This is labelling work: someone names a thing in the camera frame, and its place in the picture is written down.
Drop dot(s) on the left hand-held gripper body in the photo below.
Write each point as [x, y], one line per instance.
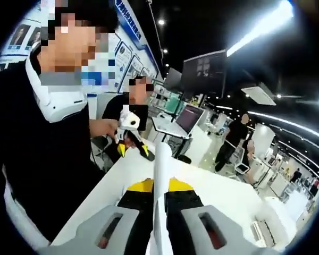
[127, 119]

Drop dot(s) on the ceiling air conditioner unit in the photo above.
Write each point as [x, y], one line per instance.
[259, 94]

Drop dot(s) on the black bin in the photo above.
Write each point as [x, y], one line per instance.
[184, 159]

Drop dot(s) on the small dark monitor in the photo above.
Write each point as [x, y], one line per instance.
[172, 78]

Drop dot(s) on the wall poster board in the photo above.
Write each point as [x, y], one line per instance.
[130, 55]

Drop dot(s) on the white table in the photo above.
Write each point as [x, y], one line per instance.
[223, 196]

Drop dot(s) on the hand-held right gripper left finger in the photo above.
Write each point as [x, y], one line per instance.
[90, 228]

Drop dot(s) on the open laptop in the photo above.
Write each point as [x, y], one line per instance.
[186, 119]

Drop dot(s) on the person's black shirt torso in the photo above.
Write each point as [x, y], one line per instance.
[42, 159]

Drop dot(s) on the person's head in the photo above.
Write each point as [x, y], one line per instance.
[95, 13]

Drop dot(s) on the green panel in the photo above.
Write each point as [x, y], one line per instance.
[174, 103]

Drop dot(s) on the single white paper sheet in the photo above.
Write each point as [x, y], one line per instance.
[162, 164]

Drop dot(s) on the white neck-worn device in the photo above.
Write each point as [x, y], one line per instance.
[58, 106]

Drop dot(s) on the long ceiling light strip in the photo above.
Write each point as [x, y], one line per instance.
[281, 119]
[255, 32]

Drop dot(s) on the person's left hand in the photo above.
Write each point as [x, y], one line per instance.
[110, 128]

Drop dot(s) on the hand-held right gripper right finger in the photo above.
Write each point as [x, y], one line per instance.
[234, 233]

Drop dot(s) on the metal shelf rack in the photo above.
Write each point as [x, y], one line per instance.
[159, 98]

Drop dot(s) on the white swivel chair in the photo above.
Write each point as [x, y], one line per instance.
[242, 168]

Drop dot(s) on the large black monitor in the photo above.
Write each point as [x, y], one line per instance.
[204, 70]

